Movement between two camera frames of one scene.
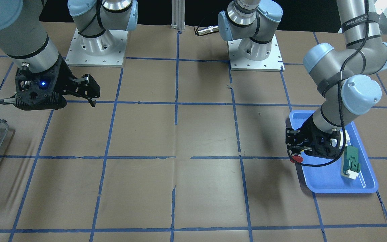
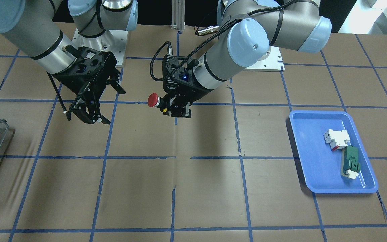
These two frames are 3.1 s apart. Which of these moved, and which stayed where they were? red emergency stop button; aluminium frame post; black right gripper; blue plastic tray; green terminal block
Moved: red emergency stop button; black right gripper
Stayed: aluminium frame post; blue plastic tray; green terminal block
